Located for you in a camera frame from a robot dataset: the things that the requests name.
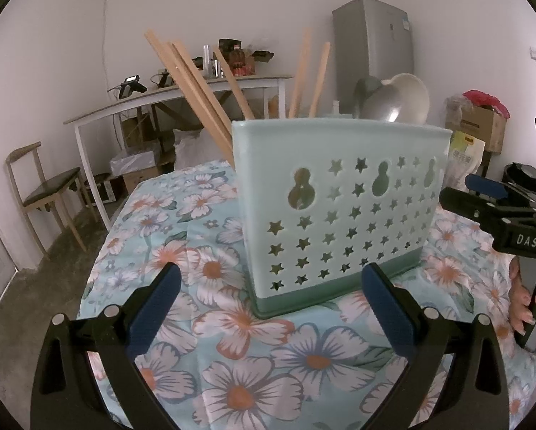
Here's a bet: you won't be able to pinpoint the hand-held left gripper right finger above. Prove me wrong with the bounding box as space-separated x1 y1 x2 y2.
361 262 511 430

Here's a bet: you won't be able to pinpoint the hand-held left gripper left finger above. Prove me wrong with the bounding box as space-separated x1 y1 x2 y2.
30 262 181 430

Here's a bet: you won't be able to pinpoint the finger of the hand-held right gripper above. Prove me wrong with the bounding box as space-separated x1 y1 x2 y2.
465 174 511 201
439 187 536 234

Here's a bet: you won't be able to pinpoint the white plastic rice paddle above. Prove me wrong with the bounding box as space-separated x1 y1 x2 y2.
382 73 431 125

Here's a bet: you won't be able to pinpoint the stainless steel ladle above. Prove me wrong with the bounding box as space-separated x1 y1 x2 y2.
362 85 403 123

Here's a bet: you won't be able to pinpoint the green plastic utensil holder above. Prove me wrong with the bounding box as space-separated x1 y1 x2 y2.
231 118 452 321

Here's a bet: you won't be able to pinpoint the bundle of wooden chopsticks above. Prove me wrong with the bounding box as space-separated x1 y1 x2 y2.
144 28 331 164

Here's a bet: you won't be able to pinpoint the person's right hand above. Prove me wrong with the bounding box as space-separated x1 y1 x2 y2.
507 257 536 339

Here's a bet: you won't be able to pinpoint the dark round pot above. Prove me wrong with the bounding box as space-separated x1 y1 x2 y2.
503 162 536 198

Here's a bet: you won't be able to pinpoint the yellow and white sack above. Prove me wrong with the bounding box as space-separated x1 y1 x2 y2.
447 130 487 184

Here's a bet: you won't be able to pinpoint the large cardboard box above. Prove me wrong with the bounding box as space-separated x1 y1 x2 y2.
445 94 506 153

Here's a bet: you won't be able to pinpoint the red cloth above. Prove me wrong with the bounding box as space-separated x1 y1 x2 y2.
463 90 511 119

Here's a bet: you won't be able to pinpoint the floral blanket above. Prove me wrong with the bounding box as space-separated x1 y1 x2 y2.
77 159 536 430

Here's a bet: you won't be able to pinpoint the small cardboard box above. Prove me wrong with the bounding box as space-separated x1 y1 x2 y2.
122 166 161 193

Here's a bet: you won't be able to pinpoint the plastic-wrapped box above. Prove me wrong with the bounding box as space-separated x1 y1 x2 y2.
110 141 161 175

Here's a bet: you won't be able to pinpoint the wooden chair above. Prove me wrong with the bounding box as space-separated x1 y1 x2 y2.
5 141 89 254

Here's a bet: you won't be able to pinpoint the grey refrigerator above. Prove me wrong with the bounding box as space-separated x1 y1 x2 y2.
332 0 416 115

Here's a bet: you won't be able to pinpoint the white table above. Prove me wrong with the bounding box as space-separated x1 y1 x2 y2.
64 74 295 229

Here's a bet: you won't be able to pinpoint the brown and red boxes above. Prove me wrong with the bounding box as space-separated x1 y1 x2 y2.
218 38 275 77

